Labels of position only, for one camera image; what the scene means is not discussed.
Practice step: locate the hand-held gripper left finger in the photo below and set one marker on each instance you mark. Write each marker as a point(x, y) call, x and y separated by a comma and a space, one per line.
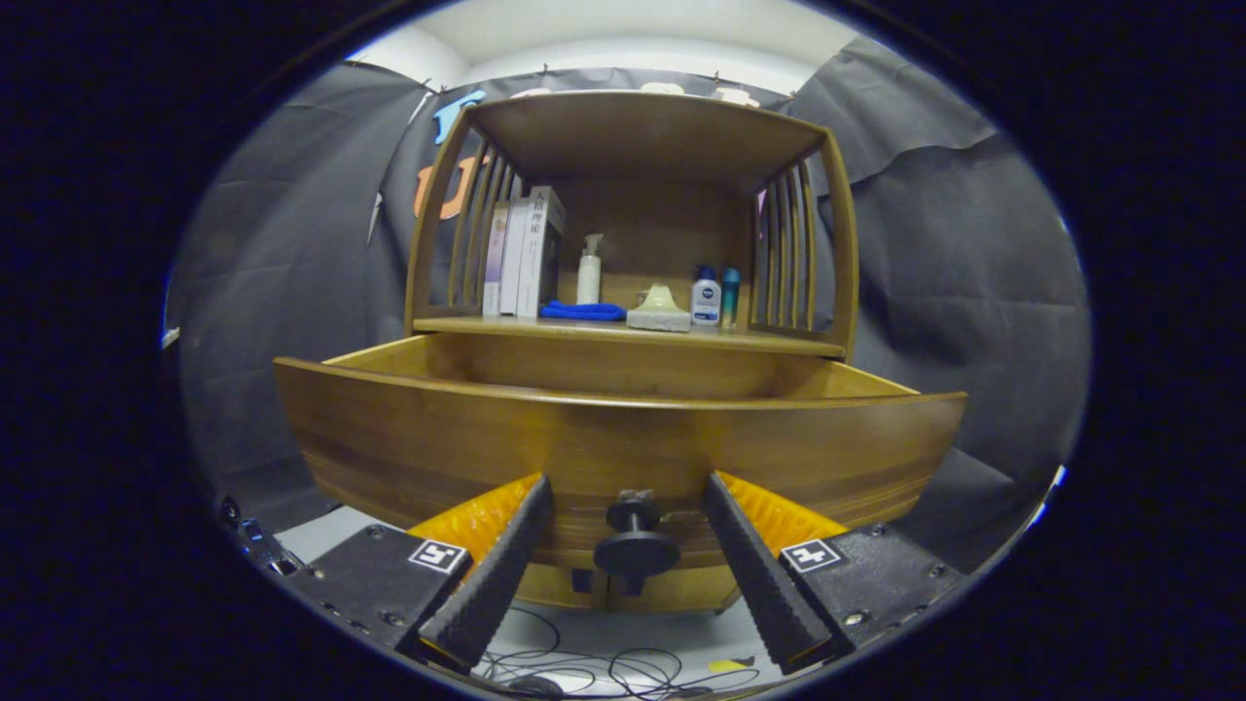
point(501, 579)

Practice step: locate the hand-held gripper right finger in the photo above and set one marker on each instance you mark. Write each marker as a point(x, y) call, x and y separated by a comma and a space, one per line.
point(764, 584)

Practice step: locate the wooden cabinet door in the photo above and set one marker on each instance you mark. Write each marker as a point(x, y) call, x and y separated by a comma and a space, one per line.
point(696, 589)
point(555, 589)

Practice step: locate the wooden countertop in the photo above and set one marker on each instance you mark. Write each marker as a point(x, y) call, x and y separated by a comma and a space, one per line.
point(584, 329)

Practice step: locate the wooden cabinet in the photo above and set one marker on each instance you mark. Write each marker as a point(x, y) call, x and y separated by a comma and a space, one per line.
point(662, 224)

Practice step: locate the yellow floor tape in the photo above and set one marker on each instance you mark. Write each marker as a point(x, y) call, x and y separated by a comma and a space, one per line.
point(730, 666)

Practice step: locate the dark floor device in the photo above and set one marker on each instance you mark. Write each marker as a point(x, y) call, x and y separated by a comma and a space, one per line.
point(258, 540)

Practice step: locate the blue folded cloth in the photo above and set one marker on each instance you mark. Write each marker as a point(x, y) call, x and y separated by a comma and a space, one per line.
point(584, 312)

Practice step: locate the teal slim bottle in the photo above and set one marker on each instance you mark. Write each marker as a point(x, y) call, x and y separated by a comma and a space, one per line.
point(730, 297)

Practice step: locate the white lotion bottle blue cap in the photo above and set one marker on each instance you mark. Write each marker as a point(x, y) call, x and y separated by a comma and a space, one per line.
point(706, 300)

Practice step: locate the white pump bottle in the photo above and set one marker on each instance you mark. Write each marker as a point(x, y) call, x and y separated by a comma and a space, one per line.
point(589, 277)

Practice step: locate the thin white book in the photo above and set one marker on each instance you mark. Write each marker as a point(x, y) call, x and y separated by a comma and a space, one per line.
point(512, 258)

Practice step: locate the thick white book dark cover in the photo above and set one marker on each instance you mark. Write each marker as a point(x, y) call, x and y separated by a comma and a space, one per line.
point(537, 253)

